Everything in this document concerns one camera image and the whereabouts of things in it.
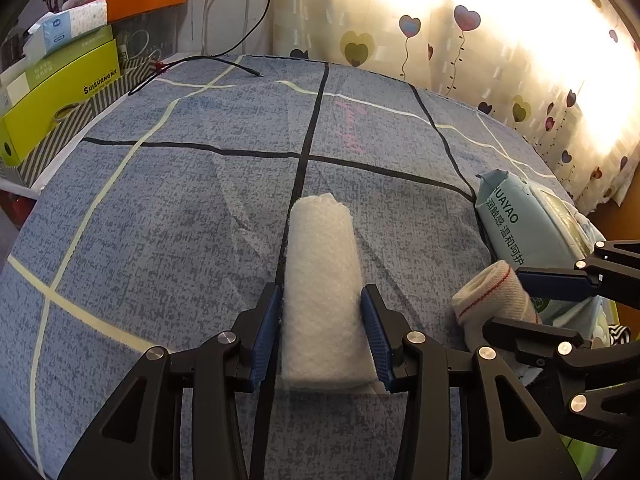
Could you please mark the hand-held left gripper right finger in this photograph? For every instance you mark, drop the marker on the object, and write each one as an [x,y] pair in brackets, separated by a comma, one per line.
[377,340]

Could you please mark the dark box with cup print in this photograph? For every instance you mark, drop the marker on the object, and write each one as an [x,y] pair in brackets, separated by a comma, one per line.
[145,37]

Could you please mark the red container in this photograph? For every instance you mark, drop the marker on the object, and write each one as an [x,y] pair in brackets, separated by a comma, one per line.
[15,210]

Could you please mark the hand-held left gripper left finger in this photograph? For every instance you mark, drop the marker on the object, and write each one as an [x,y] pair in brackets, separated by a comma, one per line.
[265,340]

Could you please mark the wet wipes pack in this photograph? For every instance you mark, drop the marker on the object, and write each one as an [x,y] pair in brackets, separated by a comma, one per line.
[520,220]

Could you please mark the blue white tissue pack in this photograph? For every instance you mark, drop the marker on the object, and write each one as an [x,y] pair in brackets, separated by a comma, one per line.
[65,27]

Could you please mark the heart print curtain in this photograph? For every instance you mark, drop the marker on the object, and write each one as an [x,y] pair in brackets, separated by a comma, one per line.
[500,35]

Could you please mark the blue plaid bedsheet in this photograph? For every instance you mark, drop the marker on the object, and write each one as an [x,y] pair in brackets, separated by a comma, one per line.
[150,210]

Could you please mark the lime green box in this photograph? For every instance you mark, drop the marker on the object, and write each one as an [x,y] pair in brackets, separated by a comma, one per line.
[50,105]

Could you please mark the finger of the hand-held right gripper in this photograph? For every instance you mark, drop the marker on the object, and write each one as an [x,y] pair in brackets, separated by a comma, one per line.
[555,282]
[530,340]

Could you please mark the rolled black white striped sock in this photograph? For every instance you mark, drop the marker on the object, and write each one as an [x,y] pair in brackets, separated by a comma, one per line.
[620,334]

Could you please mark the cream sock with red stripe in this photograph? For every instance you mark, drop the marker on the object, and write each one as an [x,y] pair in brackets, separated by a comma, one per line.
[492,295]

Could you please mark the striped cardboard box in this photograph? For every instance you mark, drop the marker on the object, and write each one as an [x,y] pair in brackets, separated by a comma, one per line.
[125,77]

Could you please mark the flat light green box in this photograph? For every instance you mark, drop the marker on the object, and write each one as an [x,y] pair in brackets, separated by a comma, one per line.
[60,62]

